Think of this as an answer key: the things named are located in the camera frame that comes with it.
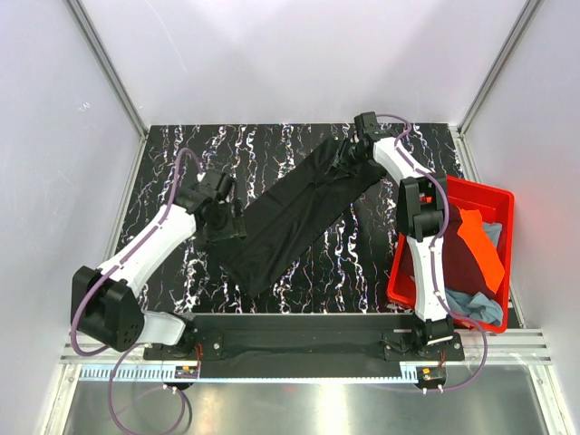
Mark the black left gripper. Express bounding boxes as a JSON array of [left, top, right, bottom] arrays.
[[198, 198, 246, 246]]

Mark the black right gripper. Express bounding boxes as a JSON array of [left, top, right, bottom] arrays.
[[325, 138, 368, 181]]

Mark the black t shirt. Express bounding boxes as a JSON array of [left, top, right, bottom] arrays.
[[207, 138, 386, 298]]

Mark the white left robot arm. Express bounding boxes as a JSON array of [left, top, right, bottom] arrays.
[[71, 169, 246, 359]]

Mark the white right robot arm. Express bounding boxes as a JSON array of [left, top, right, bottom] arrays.
[[333, 111, 453, 360]]

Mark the orange t shirt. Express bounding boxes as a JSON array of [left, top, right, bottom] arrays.
[[457, 208, 505, 295]]

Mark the red plastic bin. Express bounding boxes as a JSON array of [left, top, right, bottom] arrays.
[[386, 176, 515, 334]]

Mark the left orange connector box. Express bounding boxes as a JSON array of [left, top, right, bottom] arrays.
[[174, 365, 199, 379]]

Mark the orange connector box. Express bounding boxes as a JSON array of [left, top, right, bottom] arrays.
[[418, 367, 447, 382], [174, 365, 199, 379]]

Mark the maroon t shirt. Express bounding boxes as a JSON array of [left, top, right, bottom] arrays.
[[398, 212, 493, 295]]

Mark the light blue t shirt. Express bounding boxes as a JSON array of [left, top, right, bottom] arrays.
[[407, 220, 505, 325]]

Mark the right orange connector box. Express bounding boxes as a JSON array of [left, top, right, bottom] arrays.
[[418, 367, 447, 382]]

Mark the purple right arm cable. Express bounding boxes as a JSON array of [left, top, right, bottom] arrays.
[[374, 112, 489, 394]]

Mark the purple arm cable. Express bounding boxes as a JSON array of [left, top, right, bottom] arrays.
[[70, 147, 209, 435], [374, 112, 489, 394]]

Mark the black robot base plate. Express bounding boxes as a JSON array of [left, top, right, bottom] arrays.
[[143, 314, 465, 369]]

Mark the white slotted cable duct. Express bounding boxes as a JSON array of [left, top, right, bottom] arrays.
[[80, 361, 427, 384]]

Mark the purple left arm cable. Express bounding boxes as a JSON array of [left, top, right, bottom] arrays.
[[70, 147, 209, 435]]

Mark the left aluminium corner post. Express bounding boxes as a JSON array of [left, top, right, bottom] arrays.
[[63, 0, 150, 140]]

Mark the aluminium corner post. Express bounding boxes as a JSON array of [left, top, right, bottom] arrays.
[[457, 0, 543, 137], [63, 0, 150, 140]]

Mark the right aluminium corner post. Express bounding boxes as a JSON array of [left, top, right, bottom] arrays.
[[457, 0, 543, 137]]

